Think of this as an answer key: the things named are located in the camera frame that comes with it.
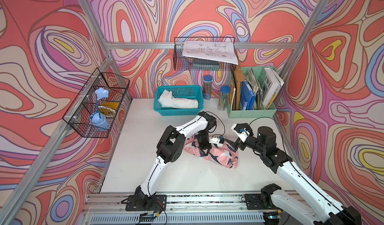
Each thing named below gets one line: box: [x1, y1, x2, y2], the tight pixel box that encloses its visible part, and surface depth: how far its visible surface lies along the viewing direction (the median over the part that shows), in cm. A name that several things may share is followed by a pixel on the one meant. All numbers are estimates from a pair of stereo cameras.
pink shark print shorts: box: [183, 134, 239, 169], surface depth 84 cm
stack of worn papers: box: [244, 68, 263, 110], surface depth 100 cm
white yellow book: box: [262, 67, 285, 109], surface depth 99 cm
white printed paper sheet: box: [182, 41, 239, 65], surface depth 86 cm
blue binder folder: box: [240, 80, 256, 110], surface depth 98 cm
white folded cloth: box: [158, 89, 199, 108], surface depth 111 cm
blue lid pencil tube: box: [203, 75, 213, 101], surface depth 113 cm
